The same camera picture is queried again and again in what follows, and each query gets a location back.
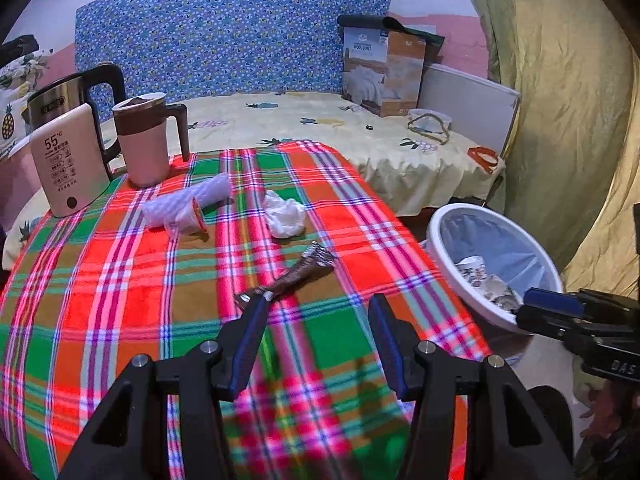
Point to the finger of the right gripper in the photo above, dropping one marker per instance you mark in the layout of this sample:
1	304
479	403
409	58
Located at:
557	302

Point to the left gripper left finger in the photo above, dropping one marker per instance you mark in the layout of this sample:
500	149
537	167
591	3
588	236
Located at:
238	342

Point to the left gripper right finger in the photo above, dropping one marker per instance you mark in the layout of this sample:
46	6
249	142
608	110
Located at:
396	341

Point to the white tissue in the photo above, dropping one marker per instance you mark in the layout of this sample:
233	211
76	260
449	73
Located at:
285	218

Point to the patterned paper cup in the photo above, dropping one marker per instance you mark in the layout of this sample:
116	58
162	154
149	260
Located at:
473	269

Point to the white trash bin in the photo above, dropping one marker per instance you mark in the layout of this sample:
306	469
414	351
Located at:
457	231

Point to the right hand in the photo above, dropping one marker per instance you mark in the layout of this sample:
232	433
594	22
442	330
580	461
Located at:
605	409

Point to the brown snack wrapper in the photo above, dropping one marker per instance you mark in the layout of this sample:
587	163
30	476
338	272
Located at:
315	261

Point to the plaid tablecloth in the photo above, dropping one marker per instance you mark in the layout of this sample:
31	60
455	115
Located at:
91	291

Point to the small clear plastic cup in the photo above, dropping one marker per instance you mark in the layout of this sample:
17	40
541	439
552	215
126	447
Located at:
187	220

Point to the yellow green curtain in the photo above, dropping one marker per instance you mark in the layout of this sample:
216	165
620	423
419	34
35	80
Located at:
572	171

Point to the yellow bed sheet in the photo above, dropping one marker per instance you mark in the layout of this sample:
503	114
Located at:
410	172

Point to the white panel board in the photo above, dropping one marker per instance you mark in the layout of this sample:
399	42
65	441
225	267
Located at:
479	109

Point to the electric kettle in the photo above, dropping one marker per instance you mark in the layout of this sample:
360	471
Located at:
66	141

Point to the pink brown mug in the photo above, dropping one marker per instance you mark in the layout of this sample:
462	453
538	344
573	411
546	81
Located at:
141	127

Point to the bedding product box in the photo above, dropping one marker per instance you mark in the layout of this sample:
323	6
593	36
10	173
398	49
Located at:
384	62

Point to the pink storage box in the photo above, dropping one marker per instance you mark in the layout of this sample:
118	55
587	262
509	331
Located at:
19	182

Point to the blue floral headboard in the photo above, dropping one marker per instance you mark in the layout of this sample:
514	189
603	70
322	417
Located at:
192	48

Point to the black bag on bundle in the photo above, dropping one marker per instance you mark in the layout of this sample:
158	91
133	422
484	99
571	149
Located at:
14	49

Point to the clear container with strap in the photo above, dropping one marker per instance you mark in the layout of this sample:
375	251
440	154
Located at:
434	125

